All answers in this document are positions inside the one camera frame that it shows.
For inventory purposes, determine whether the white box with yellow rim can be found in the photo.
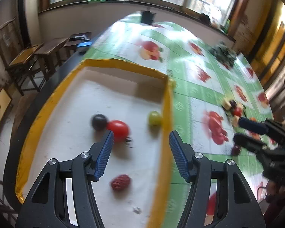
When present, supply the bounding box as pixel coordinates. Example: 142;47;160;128
15;59;172;227

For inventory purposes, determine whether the small dark stool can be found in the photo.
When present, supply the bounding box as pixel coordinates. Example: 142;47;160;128
64;32;92;58

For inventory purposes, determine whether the pale fruit chunk back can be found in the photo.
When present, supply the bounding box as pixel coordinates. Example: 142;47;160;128
237;102;244;110

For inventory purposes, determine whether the fruit-print green tablecloth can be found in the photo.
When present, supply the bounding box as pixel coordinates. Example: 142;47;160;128
85;13;272;162

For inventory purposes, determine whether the small orange tangerine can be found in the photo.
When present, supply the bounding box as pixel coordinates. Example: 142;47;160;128
249;131;261;141

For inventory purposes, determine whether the black cup on table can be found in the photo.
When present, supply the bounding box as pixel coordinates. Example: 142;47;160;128
140;10;156;25

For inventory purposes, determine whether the red tomato with stem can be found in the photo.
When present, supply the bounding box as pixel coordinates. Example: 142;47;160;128
107;120;132;145

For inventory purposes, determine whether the wooden chair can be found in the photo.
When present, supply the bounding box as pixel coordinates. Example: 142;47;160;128
0;18;45;95

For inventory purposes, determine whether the pale fruit chunk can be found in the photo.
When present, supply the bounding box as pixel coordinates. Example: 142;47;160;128
221;98;232;111
237;102;244;110
231;115;240;127

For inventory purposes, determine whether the leafy green vegetable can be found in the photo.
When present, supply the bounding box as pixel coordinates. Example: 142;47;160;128
208;41;237;68

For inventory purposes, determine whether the dark plum in pile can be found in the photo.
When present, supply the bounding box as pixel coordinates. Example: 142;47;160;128
229;100;237;109

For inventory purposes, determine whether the dark red plum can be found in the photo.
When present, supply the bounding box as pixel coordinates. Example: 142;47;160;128
231;145;241;157

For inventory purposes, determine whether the blue sponge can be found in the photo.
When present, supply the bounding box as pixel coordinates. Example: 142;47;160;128
77;41;92;48

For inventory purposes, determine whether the wooden stool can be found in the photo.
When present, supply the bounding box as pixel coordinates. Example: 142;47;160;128
34;38;68;81

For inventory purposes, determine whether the green round fruit in box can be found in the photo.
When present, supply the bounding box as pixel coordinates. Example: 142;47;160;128
148;111;162;127

